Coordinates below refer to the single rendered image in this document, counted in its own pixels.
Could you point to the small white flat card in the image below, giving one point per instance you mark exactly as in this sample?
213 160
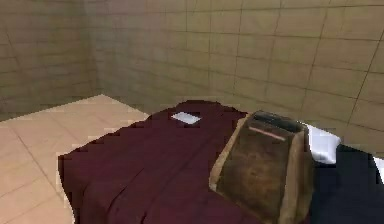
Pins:
185 118

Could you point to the dark red covered bed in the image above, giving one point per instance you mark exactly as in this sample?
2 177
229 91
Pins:
143 173

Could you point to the white pillow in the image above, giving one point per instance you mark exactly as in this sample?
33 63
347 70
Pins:
321 145

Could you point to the dark navy pillow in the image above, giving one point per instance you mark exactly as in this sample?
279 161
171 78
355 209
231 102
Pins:
346 190

